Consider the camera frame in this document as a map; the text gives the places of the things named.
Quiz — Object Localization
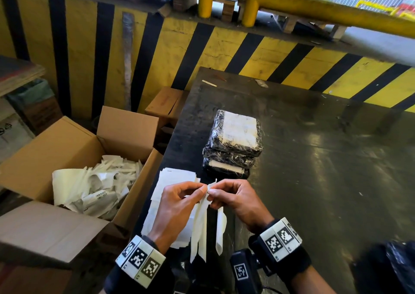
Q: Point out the wooden pallet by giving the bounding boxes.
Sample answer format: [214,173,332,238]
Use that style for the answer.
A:
[172,0,236,22]

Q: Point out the small brown cardboard box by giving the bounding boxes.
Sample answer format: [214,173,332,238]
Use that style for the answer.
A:
[145,86,190,128]

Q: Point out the stack of white labels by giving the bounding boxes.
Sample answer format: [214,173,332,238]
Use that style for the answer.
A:
[141,167,201,249]

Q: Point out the person's right forearm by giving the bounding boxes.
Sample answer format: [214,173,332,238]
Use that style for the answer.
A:
[290,266,336,294]

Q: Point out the stack black packets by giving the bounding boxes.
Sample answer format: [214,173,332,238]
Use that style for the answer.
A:
[202,109,264,180]

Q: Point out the dark top side table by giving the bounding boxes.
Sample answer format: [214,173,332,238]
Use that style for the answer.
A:
[0,56,46,97]

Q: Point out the green covered dark box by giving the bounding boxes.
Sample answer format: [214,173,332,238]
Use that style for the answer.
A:
[6,78,64,135]

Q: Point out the pile of crumpled backing paper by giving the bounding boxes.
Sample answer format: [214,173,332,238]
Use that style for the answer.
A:
[51,155,143,221]

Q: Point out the open brown cardboard box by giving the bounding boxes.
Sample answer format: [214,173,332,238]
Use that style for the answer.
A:
[0,106,163,265]

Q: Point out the small yellow floor rail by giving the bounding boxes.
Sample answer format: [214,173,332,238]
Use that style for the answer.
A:
[390,8,415,21]
[355,0,396,14]

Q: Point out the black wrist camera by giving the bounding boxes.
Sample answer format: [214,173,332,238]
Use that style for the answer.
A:
[230,249,263,294]

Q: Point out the yellow black striped barrier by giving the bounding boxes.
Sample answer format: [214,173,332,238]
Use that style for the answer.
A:
[0,0,415,119]

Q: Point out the shiny black film package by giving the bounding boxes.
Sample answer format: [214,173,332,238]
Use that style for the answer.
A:
[351,240,415,294]

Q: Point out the white backing paper strip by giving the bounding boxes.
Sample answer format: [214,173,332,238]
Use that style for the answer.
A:
[194,179,218,213]
[198,206,208,262]
[189,203,203,262]
[215,206,227,256]

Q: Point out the white printed cardboard box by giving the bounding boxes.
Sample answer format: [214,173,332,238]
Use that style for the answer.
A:
[0,97,35,163]

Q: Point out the white table with wooden legs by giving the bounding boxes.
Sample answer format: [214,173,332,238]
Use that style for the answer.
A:
[282,0,349,42]

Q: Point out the person's left hand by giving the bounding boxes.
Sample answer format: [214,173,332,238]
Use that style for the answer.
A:
[147,181,208,256]

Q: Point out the person's right hand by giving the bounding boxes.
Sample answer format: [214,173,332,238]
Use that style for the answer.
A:
[207,179,275,234]

